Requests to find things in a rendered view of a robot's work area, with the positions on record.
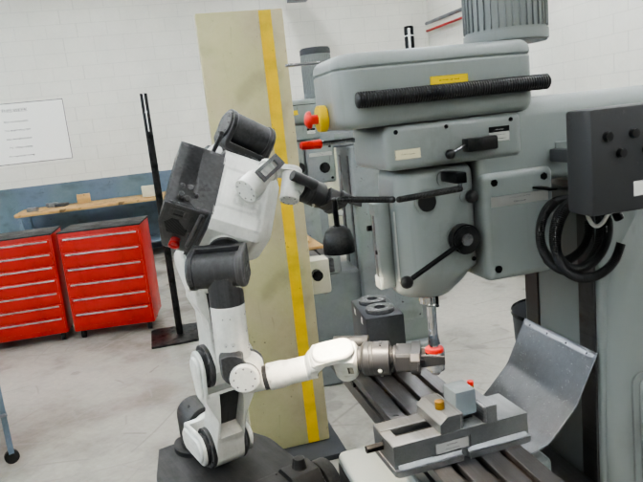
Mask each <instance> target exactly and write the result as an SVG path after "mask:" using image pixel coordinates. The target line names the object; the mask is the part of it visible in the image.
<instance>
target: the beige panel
mask: <svg viewBox="0 0 643 482"><path fill-rule="evenodd" d="M194 21H195V29H196V35H197V42H198V50H199V56H200V63H201V71H202V78H203V84H204V92H205V99H206V106H207V113H208V120H209V128H210V134H211V145H213V144H214V139H213V137H214V134H215V132H216V130H217V127H218V124H219V122H220V120H221V118H222V117H223V115H224V114H225V113H226V112H227V111H228V110H230V109H233V110H235V111H237V112H238V113H239V114H241V115H243V116H245V117H247V118H249V119H251V120H253V121H256V122H258V123H260V124H263V125H265V126H267V127H271V128H273V129H275V131H276V135H277V138H276V143H275V145H274V148H273V150H272V152H271V155H270V157H269V159H270V158H271V157H272V156H273V155H274V154H275V153H277V155H278V156H279V157H280V158H281V159H282V160H283V161H284V162H285V164H293V165H297V166H299V153H298V145H297V136H296V127H295V119H294V110H293V102H292V93H291V83H290V75H289V67H285V64H288V57H287V49H286V40H285V31H284V23H283V14H282V9H268V10H252V11H223V12H208V13H196V14H195V15H194ZM277 183H278V186H279V190H278V196H277V205H276V211H275V217H274V223H273V228H272V234H271V237H270V240H269V242H268V243H267V245H266V246H265V248H264V250H263V251H262V253H261V254H260V256H259V257H258V258H256V259H254V260H250V268H251V276H250V280H249V284H248V285H247V286H246V287H241V288H242V289H243V292H244V299H245V311H246V319H247V327H248V336H249V343H250V345H251V346H252V347H253V349H254V350H257V351H258V352H259V353H260V354H261V355H262V357H263V360H264V365H265V364H266V363H268V362H275V361H281V360H290V359H293V358H297V357H301V356H305V354H306V353H307V351H308V350H309V349H310V348H311V346H312V345H313V344H317V343H319V335H318V326H317V318H316V309H315V300H314V292H313V283H312V275H311V266H310V256H309V248H308V239H307V230H306V222H305V213H304V204H303V203H302V202H298V203H297V204H295V205H286V204H283V203H281V202H280V201H279V194H280V187H281V178H277ZM318 374H319V377H318V378H317V379H314V380H309V381H305V382H301V383H294V384H291V385H288V386H286V387H283V388H279V389H275V390H271V389H269V390H262V391H258V392H255V393H254V396H253V398H252V400H251V403H250V405H249V408H248V415H249V423H250V427H251V429H252V432H254V433H257V434H261V435H264V436H266V437H269V438H271V439H272V440H274V441H275V442H276V443H277V444H279V445H280V446H281V447H282V448H283V449H285V450H286V451H287V452H289V453H290V454H291V455H292V456H294V457H295V456H297V455H303V456H304V459H305V458H308V459H309V460H310V461H313V460H315V459H317V458H320V457H324V458H326V459H328V460H329V461H330V460H334V459H338V458H339V456H340V454H341V453H342V452H344V451H346V449H345V447H344V445H343V443H342V442H341V440H340V438H339V437H338V435H337V433H336V432H335V430H334V429H333V427H332V426H331V425H330V423H329V422H328V420H327V412H326V403H325V395H324V386H323V377H322V371H320V372H319V373H318Z"/></svg>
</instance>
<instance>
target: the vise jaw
mask: <svg viewBox="0 0 643 482"><path fill-rule="evenodd" d="M437 399H442V400H444V405H445V408H444V409H443V410H437V409H435V406H434V401H435V400H437ZM416 409H417V413H418V414H419V415H420V416H421V417H422V418H423V419H425V420H426V421H427V422H428V423H429V424H430V425H431V426H432V427H433V428H434V429H435V430H437V431H438V432H439V433H440V434H445V433H448V432H452V431H456V430H460V429H461V428H462V427H464V424H463V413H462V412H461V411H460V410H458V409H457V408H456V407H455V406H453V405H452V404H451V403H449V402H448V401H447V400H446V399H444V398H443V397H442V396H441V395H439V394H438V393H433V394H430V395H426V396H423V397H422V398H421V399H420V400H419V402H418V403H417V404H416Z"/></svg>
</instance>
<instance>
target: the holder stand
mask: <svg viewBox="0 0 643 482"><path fill-rule="evenodd" d="M351 306H352V316H353V326H354V336H362V335H368V336H369V341H379V340H389V342H390V345H391V346H392V347H393V345H396V343H406V333H405V322H404V314H403V313H402V312H401V311H400V310H399V309H398V308H397V307H396V306H395V305H394V304H393V303H392V302H391V301H390V300H389V299H388V298H387V297H386V296H381V295H368V296H362V297H360V298H359V299H355V300H351Z"/></svg>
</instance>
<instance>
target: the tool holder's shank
mask: <svg viewBox="0 0 643 482"><path fill-rule="evenodd" d="M427 318H428V331H429V336H428V345H429V346H430V348H431V349H436V348H438V345H439V344H440V340H439V336H438V331H437V317H436V307H435V304H434V305H427Z"/></svg>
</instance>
